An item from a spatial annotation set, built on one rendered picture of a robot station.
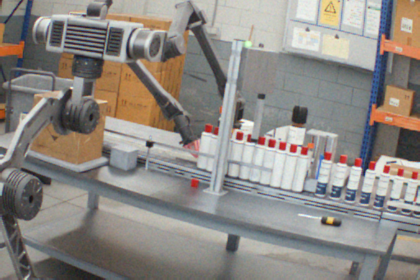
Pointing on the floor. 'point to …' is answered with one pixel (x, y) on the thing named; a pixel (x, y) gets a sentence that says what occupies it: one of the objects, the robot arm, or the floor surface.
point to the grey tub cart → (29, 88)
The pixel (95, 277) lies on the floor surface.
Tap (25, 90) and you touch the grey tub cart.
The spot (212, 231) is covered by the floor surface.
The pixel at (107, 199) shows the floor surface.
